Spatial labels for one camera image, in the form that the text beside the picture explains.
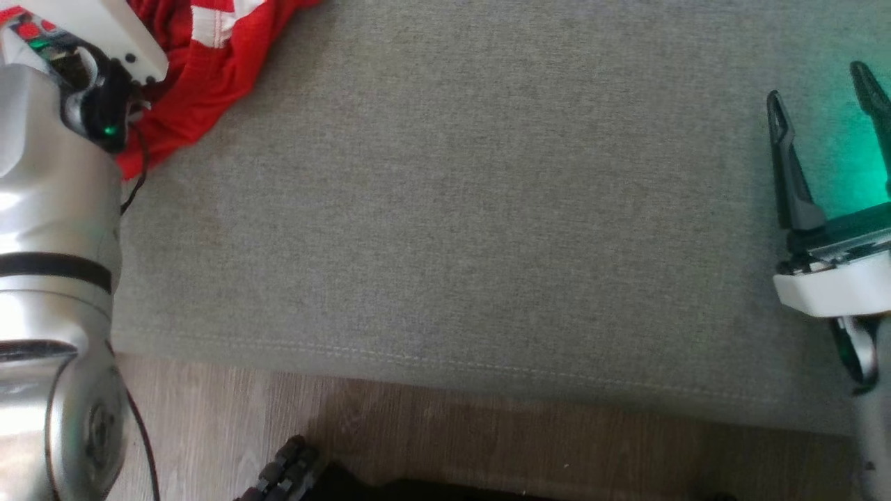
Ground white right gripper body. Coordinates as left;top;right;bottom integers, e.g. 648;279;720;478
773;202;891;319

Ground red white striped garment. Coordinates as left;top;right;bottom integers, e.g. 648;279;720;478
115;0;322;183

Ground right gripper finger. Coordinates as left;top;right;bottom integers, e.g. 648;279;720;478
849;61;891;201
766;89;829;237

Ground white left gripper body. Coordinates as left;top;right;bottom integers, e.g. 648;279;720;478
0;0;171;87

